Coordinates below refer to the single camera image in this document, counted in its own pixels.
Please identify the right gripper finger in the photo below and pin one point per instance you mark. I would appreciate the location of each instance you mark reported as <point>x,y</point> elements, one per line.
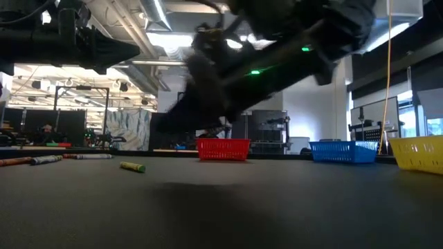
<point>197,124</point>
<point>185,112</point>

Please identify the yellow green crayon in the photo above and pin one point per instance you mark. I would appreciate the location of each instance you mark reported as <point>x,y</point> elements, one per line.
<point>132,167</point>

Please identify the white crayon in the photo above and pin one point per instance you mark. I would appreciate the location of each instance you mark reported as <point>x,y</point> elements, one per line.
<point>93,156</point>
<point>46,159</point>

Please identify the red crayon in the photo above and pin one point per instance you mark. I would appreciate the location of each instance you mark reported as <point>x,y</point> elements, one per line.
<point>69,156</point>
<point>14,161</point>

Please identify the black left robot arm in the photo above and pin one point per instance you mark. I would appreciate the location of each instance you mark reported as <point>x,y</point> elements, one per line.
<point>10,48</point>

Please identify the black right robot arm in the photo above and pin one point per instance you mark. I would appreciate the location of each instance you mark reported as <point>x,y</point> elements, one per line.
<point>294,62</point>

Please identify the red plastic basket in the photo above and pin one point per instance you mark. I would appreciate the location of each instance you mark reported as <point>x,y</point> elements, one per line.
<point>223,149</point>

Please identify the long ceiling light strip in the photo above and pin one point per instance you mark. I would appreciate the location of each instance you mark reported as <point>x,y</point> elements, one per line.
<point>159,63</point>

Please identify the blue white patterned curtain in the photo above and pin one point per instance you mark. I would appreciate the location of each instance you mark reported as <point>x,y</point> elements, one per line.
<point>131,128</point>

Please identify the black partition panel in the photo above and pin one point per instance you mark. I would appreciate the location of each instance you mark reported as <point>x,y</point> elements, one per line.
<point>69,124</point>

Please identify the black equipment cabinet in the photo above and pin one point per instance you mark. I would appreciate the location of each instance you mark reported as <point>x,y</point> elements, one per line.
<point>270,138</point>

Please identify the black table mat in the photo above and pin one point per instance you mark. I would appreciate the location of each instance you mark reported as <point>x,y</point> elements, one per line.
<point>221,214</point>

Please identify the white bin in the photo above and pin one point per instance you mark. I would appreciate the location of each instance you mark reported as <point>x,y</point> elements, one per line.
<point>299,145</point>

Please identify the blue plastic basket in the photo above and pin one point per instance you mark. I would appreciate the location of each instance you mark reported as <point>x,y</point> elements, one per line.
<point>342,152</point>

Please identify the grey whiteboard panel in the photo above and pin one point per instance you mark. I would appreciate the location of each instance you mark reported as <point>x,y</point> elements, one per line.
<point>375,110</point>

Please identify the yellow plastic basket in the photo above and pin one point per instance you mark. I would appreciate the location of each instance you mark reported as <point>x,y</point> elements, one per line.
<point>418,154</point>

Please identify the black gantry frame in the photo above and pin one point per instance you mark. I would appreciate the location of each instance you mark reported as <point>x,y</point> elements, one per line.
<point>93,88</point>

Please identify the round silver duct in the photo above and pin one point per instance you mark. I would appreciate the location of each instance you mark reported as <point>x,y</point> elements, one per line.
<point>155,14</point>

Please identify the black table frame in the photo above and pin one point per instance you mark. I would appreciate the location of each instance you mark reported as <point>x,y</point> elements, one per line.
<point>131,152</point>

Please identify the large rectangular silver duct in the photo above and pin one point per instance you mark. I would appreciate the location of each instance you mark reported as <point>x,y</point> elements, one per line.
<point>401,20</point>

